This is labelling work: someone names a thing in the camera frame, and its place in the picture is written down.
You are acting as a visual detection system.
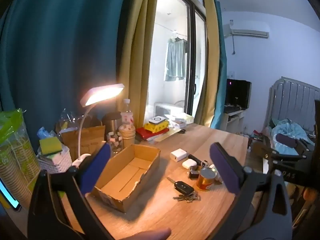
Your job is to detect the orange tin can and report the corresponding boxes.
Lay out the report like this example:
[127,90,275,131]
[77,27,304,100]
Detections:
[196,167,216,191]

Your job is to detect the cardboard box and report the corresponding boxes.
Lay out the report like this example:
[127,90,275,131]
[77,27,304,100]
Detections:
[92,145,161,213]

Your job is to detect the black car key fob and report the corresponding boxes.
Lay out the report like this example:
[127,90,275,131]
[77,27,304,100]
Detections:
[167,177,194,196]

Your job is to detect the white medicine bottle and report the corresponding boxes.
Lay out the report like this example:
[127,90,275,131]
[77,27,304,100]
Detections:
[209,164,223,184]

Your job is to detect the person's hand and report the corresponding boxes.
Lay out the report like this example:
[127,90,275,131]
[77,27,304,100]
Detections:
[123,228,171,240]

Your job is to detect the white plastic basket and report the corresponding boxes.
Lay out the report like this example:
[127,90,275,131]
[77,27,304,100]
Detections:
[36,145,72,174]

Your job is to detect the brown lamp packaging box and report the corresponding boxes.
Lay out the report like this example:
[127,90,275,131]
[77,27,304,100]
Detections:
[61,126,105,161]

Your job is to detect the patterned glass jar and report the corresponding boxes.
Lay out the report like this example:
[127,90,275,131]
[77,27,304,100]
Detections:
[107,132,124,157]

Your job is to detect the white earbuds case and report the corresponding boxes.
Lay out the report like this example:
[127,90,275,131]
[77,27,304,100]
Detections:
[182,159,198,170]

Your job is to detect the light blue bedding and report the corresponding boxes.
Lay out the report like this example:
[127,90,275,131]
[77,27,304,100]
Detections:
[266,118,315,155]

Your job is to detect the yellow green sponge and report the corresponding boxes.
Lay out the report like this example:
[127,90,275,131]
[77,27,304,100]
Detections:
[40,137,62,155]

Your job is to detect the white tv stand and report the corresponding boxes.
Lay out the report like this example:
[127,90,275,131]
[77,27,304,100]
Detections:
[220,110,246,134]

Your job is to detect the teal curtain right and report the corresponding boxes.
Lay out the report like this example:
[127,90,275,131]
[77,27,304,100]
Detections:
[210,0,227,129]

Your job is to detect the teal curtain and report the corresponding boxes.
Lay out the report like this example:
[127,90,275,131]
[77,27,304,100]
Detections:
[1,0,123,148]
[210,0,227,129]

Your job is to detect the white power adapter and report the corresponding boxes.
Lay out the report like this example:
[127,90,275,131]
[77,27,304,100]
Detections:
[170,148,188,162]

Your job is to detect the stack of paper cups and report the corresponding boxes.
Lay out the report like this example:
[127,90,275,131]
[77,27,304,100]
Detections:
[118,124,136,148]

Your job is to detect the stainless steel thermos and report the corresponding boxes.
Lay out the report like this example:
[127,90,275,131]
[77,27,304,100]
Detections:
[102,111,122,139]

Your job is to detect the clear water bottle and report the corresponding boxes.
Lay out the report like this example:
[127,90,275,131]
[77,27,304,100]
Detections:
[120,99,134,125]

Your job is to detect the red book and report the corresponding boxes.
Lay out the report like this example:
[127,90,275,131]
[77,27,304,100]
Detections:
[136,127,169,140]

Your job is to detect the grey bed headboard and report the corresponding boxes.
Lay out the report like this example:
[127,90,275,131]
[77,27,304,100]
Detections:
[264,77,319,133]

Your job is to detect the yellow curtain right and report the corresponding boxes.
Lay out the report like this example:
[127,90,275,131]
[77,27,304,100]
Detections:
[195,0,220,127]

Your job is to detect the yellow curtain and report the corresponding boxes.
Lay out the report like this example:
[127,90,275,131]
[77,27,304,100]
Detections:
[117,0,157,128]
[195,0,220,127]

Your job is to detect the black monitor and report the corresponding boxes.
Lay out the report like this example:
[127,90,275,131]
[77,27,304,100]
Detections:
[225,79,252,112]

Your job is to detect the white desk lamp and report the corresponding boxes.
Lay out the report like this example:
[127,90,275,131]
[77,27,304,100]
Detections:
[72,83,125,167]

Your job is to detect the yellow box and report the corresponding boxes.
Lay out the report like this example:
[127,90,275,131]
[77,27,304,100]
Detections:
[144,120,169,133]

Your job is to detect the smartphone with lit screen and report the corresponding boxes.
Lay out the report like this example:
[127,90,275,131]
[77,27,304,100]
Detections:
[0,179,22,212]

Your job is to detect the hanging grey clothes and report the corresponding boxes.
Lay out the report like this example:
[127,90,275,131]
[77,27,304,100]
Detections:
[165,37,187,81]

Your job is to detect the teal curtain left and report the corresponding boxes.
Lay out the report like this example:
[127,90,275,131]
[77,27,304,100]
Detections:
[1,0,123,148]

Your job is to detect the yellow curtain left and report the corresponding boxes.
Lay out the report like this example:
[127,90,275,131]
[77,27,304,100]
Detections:
[117,0,157,128]

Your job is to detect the white air conditioner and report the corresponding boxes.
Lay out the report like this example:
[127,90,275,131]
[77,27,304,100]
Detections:
[222,20,270,38]

